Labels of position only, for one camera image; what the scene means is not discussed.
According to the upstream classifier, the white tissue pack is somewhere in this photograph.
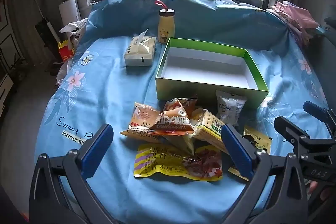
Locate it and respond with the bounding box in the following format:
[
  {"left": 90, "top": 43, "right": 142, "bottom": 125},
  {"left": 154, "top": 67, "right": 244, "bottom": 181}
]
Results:
[{"left": 124, "top": 28, "right": 156, "bottom": 67}]

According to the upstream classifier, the orange snack packet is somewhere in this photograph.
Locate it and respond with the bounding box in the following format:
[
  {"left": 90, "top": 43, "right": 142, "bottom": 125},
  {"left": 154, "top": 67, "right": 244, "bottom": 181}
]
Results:
[{"left": 120, "top": 102, "right": 163, "bottom": 143}]

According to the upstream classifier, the yellow bottle with red strap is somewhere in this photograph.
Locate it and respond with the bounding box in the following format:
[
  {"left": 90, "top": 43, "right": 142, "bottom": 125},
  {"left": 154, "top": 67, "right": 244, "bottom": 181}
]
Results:
[{"left": 154, "top": 0, "right": 176, "bottom": 44}]

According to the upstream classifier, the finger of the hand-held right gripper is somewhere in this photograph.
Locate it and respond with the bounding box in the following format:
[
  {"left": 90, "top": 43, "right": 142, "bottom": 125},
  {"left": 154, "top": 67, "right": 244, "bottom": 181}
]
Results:
[
  {"left": 274, "top": 116, "right": 315, "bottom": 151},
  {"left": 303, "top": 101, "right": 336, "bottom": 132}
]

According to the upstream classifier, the red-edged snack packet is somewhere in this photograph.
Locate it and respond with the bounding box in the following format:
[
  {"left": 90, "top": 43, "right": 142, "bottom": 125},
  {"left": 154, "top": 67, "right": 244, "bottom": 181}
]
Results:
[{"left": 147, "top": 106, "right": 195, "bottom": 136}]

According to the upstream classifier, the pink folded cloth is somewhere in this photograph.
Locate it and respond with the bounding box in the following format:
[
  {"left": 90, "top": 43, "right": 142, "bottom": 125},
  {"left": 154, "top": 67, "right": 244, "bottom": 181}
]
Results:
[{"left": 268, "top": 1, "right": 321, "bottom": 46}]

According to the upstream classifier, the yellow-green cracker packet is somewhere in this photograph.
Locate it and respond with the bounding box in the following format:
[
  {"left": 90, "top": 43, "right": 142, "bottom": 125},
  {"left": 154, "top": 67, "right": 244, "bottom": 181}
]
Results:
[{"left": 190, "top": 109, "right": 229, "bottom": 153}]

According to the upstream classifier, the upright floor washer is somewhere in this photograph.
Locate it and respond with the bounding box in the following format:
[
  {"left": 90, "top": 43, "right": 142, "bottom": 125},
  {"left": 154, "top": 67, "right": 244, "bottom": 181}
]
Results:
[{"left": 23, "top": 0, "right": 62, "bottom": 62}]

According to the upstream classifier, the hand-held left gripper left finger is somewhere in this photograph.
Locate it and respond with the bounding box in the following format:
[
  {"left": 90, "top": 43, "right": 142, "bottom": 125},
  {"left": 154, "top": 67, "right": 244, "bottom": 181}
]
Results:
[{"left": 29, "top": 123, "right": 116, "bottom": 224}]

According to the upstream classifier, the small yellow snack packet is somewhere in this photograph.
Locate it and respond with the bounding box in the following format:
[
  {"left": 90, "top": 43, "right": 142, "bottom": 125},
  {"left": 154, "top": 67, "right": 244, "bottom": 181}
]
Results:
[{"left": 228, "top": 126, "right": 273, "bottom": 182}]

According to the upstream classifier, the white plastic bag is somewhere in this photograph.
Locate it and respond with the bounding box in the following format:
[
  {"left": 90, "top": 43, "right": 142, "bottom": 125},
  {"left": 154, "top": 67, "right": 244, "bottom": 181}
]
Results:
[{"left": 56, "top": 18, "right": 88, "bottom": 83}]

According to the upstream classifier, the white cylinder appliance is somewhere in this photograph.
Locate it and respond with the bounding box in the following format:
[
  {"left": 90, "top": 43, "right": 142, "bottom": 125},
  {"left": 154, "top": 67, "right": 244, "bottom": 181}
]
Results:
[{"left": 58, "top": 0, "right": 80, "bottom": 24}]

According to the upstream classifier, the dark grey chair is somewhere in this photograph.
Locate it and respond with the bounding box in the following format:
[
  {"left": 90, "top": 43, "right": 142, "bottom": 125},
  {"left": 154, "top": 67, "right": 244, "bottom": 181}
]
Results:
[{"left": 315, "top": 17, "right": 336, "bottom": 109}]

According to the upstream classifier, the white grey snack packet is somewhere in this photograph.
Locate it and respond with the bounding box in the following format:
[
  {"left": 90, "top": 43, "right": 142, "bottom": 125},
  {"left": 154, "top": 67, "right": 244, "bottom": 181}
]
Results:
[{"left": 215, "top": 90, "right": 248, "bottom": 127}]

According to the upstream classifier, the yellow chicken feet packet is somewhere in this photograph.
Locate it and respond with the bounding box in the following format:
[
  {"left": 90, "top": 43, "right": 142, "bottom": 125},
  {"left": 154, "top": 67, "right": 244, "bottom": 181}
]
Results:
[{"left": 133, "top": 144, "right": 223, "bottom": 182}]

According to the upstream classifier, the green cardboard box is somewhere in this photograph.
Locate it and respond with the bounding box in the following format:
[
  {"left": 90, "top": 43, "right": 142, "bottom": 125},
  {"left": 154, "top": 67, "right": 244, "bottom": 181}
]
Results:
[{"left": 155, "top": 38, "right": 270, "bottom": 109}]

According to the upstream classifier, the red yellow carton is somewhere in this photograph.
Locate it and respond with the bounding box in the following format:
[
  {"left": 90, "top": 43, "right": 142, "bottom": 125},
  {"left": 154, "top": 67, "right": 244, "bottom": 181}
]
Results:
[{"left": 58, "top": 40, "right": 75, "bottom": 61}]

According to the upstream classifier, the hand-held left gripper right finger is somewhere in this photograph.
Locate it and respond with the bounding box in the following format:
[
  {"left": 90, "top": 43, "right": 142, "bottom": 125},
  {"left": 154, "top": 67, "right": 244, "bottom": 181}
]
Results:
[{"left": 220, "top": 124, "right": 307, "bottom": 224}]

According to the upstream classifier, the person's right hand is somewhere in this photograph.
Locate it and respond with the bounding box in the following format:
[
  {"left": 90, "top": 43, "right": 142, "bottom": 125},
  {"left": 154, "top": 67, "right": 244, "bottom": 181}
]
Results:
[{"left": 308, "top": 180, "right": 333, "bottom": 204}]

